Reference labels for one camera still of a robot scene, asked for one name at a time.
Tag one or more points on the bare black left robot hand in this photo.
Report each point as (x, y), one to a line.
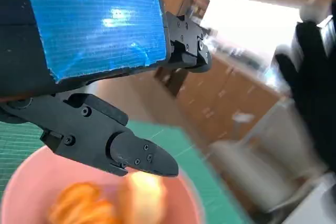
(92, 30)

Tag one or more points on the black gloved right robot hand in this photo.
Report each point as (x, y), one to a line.
(315, 90)

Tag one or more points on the pink bowl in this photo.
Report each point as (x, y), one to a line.
(31, 182)

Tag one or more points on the long braided toy bread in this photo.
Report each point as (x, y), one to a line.
(78, 203)

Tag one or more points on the round toy bread bun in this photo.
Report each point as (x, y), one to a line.
(147, 197)

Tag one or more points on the beige office chair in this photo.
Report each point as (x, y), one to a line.
(249, 161)

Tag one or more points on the white desk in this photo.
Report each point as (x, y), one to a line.
(320, 203)

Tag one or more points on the green cutting mat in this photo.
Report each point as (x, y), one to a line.
(168, 134)

